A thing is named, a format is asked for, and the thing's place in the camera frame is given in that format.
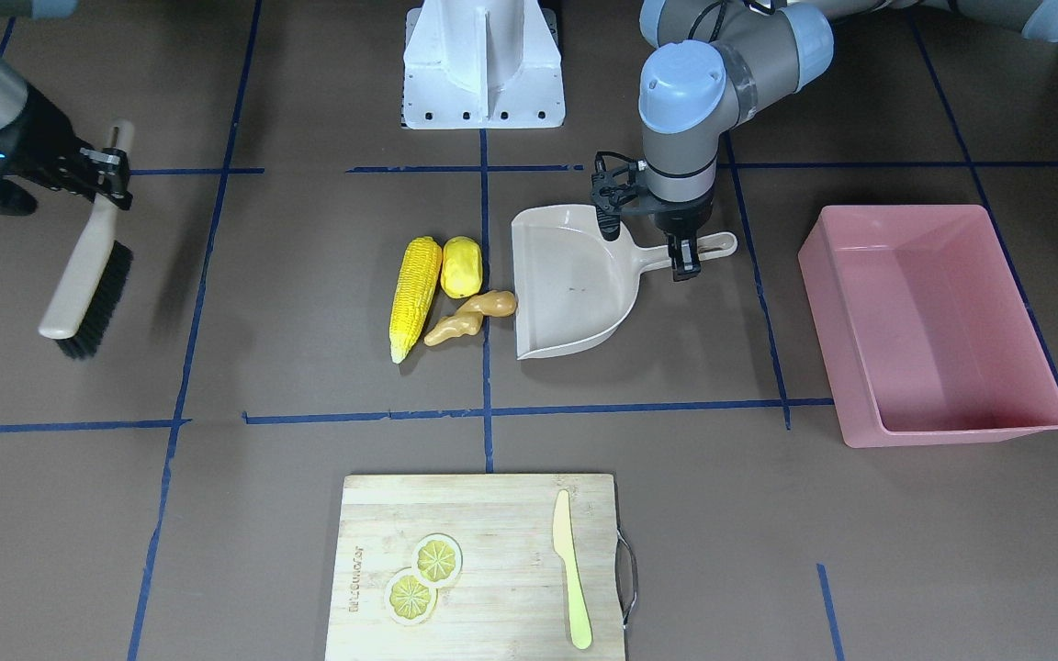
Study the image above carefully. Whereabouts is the beige dustpan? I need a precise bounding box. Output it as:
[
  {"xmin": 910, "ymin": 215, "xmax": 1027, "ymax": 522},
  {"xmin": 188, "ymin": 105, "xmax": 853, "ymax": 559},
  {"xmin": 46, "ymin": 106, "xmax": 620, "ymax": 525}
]
[{"xmin": 511, "ymin": 205, "xmax": 738, "ymax": 360}]

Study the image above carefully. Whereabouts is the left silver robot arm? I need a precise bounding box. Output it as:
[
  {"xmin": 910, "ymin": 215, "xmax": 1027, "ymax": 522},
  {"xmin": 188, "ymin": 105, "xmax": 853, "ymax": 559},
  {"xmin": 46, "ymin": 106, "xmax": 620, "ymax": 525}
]
[{"xmin": 638, "ymin": 1, "xmax": 907, "ymax": 281}]

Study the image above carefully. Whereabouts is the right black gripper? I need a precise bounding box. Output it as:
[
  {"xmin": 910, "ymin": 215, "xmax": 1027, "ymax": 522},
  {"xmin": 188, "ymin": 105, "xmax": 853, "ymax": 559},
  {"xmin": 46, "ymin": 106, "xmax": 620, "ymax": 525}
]
[{"xmin": 14, "ymin": 110, "xmax": 133, "ymax": 212}]

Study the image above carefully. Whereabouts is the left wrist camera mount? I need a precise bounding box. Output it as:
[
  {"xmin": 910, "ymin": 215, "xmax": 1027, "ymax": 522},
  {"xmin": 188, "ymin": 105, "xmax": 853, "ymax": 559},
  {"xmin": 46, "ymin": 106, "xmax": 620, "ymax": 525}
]
[{"xmin": 591, "ymin": 151, "xmax": 652, "ymax": 241}]

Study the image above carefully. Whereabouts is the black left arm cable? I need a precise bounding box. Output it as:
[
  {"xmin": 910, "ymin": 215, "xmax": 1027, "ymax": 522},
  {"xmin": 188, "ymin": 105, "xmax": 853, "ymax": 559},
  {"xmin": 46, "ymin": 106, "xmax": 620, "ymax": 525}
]
[{"xmin": 685, "ymin": 0, "xmax": 778, "ymax": 45}]

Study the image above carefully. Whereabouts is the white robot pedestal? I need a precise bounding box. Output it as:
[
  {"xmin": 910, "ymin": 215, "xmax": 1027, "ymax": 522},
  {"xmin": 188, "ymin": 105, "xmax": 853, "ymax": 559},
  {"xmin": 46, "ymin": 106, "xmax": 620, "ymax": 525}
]
[{"xmin": 400, "ymin": 1, "xmax": 567, "ymax": 130}]

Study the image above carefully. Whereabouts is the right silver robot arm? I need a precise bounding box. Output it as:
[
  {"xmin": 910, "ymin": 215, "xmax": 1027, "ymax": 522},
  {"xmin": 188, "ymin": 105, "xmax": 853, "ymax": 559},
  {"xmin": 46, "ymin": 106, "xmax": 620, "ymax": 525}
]
[{"xmin": 0, "ymin": 1, "xmax": 133, "ymax": 215}]

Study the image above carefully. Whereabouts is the yellow plastic knife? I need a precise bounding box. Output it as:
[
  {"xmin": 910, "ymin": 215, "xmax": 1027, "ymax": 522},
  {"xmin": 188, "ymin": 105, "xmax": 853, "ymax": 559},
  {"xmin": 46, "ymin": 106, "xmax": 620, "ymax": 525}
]
[{"xmin": 551, "ymin": 489, "xmax": 592, "ymax": 650}]

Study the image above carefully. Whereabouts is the yellow toy corn cob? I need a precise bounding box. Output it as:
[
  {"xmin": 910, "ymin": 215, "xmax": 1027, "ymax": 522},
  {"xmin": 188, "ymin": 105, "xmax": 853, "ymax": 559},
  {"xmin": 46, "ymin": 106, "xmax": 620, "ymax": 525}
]
[{"xmin": 388, "ymin": 237, "xmax": 444, "ymax": 364}]

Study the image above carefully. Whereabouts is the pink plastic bin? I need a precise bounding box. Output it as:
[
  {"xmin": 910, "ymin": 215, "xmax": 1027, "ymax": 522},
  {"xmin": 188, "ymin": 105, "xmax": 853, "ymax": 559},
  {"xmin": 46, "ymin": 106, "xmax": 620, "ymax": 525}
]
[{"xmin": 798, "ymin": 204, "xmax": 1058, "ymax": 448}]

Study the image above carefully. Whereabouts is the yellow toy pepper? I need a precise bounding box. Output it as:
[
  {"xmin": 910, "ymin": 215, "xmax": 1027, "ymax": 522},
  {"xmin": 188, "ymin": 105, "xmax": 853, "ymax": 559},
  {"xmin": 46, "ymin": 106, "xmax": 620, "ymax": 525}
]
[{"xmin": 440, "ymin": 237, "xmax": 484, "ymax": 298}]

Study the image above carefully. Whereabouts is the wooden cutting board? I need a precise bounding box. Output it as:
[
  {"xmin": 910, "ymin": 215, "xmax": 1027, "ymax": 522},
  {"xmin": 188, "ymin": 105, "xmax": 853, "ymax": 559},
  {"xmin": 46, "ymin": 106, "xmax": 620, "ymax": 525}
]
[{"xmin": 324, "ymin": 473, "xmax": 630, "ymax": 660}]

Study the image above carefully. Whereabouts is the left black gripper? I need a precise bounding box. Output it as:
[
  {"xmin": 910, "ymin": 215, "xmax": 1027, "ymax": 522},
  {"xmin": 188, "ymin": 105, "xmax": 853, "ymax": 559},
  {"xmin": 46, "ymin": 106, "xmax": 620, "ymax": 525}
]
[{"xmin": 654, "ymin": 196, "xmax": 711, "ymax": 282}]

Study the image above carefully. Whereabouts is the beige hand brush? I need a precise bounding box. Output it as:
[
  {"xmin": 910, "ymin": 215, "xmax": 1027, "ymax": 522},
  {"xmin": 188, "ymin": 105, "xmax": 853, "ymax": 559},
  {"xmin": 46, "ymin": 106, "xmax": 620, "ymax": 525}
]
[{"xmin": 38, "ymin": 118, "xmax": 135, "ymax": 360}]

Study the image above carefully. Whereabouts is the orange toy ginger root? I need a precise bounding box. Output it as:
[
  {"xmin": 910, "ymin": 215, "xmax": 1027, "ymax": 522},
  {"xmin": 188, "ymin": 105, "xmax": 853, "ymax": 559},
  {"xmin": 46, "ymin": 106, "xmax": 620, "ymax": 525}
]
[{"xmin": 423, "ymin": 290, "xmax": 518, "ymax": 347}]

